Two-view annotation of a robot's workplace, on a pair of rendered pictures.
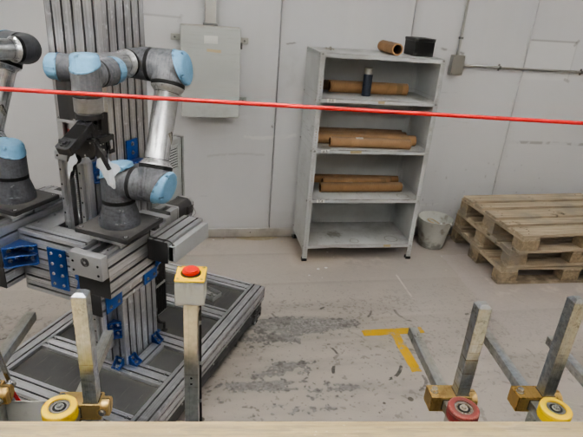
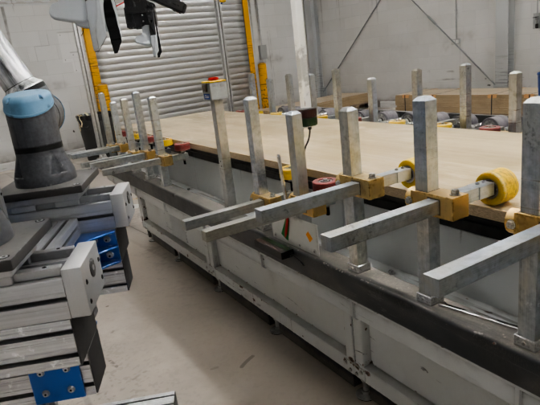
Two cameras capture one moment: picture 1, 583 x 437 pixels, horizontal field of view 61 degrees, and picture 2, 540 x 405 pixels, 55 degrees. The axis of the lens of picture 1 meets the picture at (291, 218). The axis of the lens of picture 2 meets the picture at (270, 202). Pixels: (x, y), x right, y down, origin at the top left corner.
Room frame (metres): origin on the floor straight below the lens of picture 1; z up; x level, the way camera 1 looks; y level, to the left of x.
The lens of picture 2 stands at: (1.68, 2.08, 1.29)
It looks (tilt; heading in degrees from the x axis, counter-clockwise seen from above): 16 degrees down; 246
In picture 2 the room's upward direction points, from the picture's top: 7 degrees counter-clockwise
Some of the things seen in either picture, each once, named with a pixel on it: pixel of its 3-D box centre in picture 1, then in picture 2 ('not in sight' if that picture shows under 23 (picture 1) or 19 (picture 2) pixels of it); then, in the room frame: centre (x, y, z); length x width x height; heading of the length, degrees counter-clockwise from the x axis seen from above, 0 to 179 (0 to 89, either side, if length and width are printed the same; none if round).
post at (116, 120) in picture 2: not in sight; (120, 140); (1.17, -1.25, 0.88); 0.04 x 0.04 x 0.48; 6
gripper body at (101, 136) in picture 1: (93, 134); (141, 6); (1.32, 0.56, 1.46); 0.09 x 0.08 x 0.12; 162
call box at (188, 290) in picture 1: (191, 286); (214, 91); (1.02, 0.23, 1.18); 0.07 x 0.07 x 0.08; 6
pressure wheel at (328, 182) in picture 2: not in sight; (326, 197); (0.91, 0.77, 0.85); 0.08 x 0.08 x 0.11
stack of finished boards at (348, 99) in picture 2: not in sight; (313, 105); (-3.33, -6.64, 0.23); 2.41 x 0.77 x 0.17; 14
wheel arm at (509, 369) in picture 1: (513, 376); (132, 158); (1.21, -0.71, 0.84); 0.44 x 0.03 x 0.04; 6
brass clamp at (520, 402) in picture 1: (535, 398); (147, 154); (1.12, -0.73, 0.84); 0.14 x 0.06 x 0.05; 96
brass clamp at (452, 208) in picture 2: not in sight; (435, 202); (0.92, 1.26, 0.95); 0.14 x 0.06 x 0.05; 96
